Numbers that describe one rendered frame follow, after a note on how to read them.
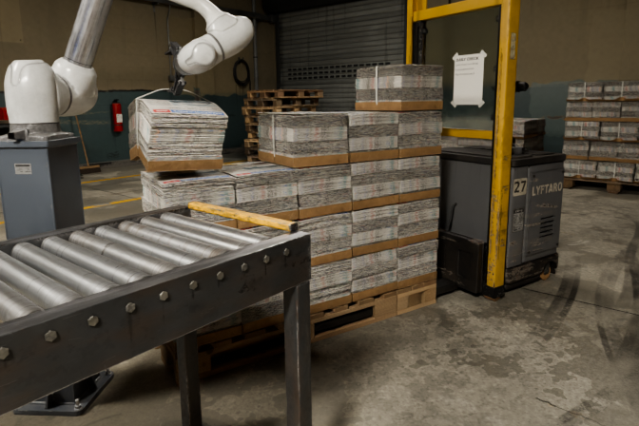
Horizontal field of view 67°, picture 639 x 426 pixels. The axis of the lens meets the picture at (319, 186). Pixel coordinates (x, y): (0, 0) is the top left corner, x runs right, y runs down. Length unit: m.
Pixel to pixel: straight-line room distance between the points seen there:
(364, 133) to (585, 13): 6.35
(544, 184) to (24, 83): 2.62
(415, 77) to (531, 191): 1.01
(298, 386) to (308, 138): 1.13
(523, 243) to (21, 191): 2.53
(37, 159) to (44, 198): 0.14
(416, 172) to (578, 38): 6.02
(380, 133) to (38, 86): 1.42
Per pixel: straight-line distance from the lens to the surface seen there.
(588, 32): 8.28
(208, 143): 1.89
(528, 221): 3.05
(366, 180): 2.31
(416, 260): 2.64
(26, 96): 1.91
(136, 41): 9.41
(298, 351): 1.27
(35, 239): 1.37
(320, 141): 2.13
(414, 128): 2.47
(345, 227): 2.27
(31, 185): 1.92
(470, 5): 2.89
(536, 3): 8.52
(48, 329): 0.87
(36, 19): 8.76
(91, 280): 1.01
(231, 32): 1.73
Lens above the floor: 1.13
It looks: 10 degrees down
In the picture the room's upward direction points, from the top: 1 degrees counter-clockwise
